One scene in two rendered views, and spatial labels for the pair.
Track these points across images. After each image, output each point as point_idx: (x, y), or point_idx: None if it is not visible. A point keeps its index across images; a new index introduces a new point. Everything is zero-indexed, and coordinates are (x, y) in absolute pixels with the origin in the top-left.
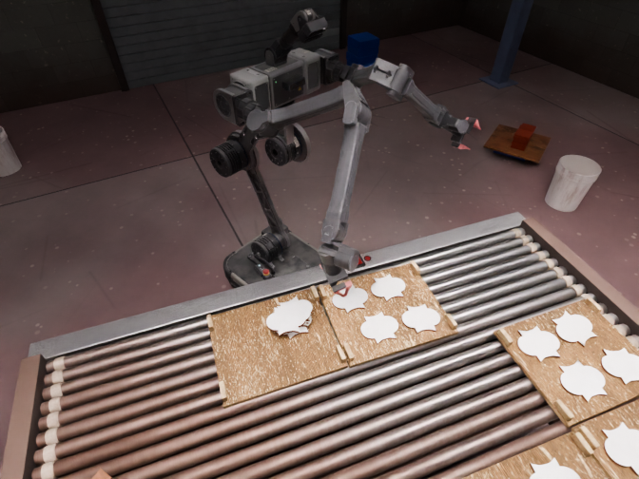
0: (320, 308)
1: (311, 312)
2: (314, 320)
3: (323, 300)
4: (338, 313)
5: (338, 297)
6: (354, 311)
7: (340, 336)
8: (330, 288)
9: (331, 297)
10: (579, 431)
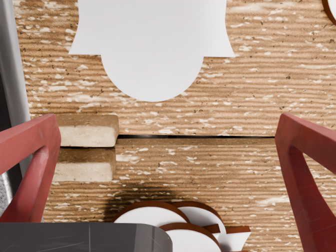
0: (156, 153)
1: (181, 213)
2: (204, 193)
3: (119, 129)
4: (210, 89)
5: (133, 62)
6: (230, 13)
7: (323, 125)
8: (53, 75)
9: (113, 91)
10: None
